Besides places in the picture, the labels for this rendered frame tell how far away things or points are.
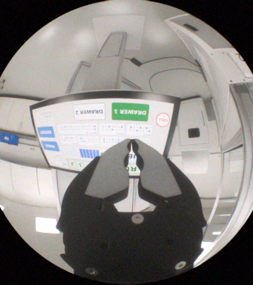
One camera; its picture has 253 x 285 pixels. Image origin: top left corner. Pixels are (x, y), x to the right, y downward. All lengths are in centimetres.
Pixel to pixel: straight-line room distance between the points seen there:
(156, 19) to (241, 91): 98
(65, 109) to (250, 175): 51
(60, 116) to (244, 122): 49
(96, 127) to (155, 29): 108
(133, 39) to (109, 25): 30
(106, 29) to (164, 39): 58
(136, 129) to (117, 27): 101
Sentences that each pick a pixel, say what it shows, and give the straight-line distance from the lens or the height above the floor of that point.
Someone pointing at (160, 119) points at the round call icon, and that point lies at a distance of 28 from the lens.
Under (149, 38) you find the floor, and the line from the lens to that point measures 120.
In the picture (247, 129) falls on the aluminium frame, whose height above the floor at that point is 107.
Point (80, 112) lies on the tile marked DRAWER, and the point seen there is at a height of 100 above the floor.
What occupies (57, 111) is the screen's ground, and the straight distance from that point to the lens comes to 33.
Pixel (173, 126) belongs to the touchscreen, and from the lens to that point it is 30.
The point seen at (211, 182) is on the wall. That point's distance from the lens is 347.
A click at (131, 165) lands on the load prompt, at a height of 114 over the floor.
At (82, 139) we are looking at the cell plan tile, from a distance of 32.
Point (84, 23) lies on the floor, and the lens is 121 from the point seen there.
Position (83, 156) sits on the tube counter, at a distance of 36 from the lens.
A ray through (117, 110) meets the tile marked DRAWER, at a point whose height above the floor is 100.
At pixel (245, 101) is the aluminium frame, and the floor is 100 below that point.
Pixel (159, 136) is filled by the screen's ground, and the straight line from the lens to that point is 30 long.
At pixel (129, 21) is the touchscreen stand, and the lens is 109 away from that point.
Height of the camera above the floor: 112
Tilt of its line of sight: 9 degrees down
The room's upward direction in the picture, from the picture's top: 178 degrees counter-clockwise
